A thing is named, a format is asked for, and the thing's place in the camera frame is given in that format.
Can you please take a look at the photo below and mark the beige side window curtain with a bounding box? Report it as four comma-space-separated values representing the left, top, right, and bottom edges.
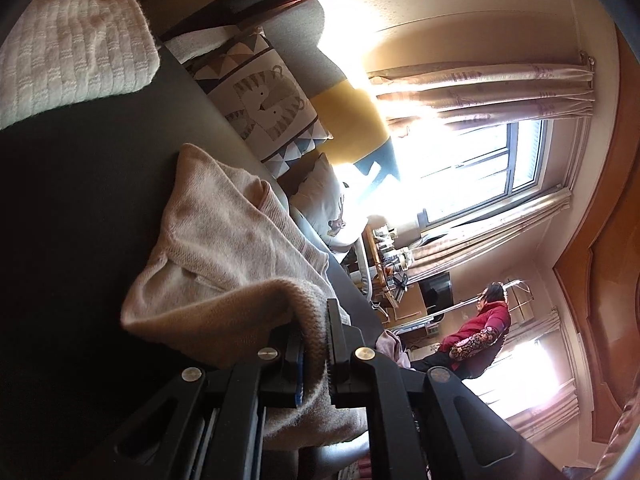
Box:
505, 377, 583, 443

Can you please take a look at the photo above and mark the white knit sweater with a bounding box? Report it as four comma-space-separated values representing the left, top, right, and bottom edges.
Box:
0, 0, 161, 131

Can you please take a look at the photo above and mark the pink knit sweater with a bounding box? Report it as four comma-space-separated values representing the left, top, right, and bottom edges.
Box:
375, 330, 413, 368

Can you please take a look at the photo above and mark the small side window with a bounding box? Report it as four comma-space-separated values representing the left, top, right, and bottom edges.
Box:
470, 340, 581, 426

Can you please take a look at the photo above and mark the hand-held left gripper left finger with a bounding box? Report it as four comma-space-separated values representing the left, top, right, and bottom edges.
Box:
90, 320, 311, 480

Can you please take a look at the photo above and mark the beige patterned curtain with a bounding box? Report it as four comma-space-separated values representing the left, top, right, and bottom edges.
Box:
367, 52, 598, 136
400, 187, 573, 273

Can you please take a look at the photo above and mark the deer print cushion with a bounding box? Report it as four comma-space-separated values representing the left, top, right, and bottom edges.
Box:
290, 152, 368, 248

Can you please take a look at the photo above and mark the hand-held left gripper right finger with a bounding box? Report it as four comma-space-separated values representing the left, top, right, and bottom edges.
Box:
326, 298, 561, 480

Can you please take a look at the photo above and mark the tiger print cushion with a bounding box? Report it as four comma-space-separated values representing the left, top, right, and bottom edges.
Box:
165, 32, 333, 176

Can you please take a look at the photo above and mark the grey fabric sofa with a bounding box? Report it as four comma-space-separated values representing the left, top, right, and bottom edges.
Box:
135, 0, 416, 301

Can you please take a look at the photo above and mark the row of glass jars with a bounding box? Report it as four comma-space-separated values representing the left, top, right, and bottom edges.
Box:
372, 225, 416, 271

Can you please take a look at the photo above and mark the wooden side table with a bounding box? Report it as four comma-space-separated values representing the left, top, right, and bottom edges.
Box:
362, 225, 416, 321

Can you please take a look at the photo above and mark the beige knit sweater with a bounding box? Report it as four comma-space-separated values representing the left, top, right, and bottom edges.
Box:
120, 143, 381, 453

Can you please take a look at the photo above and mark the white metal stand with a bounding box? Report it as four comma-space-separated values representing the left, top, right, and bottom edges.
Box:
390, 280, 536, 336

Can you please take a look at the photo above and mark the black monitor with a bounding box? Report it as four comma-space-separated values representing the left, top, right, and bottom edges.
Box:
417, 272, 453, 318

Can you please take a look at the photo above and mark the barred window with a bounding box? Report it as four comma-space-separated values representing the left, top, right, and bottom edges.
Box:
400, 117, 591, 226

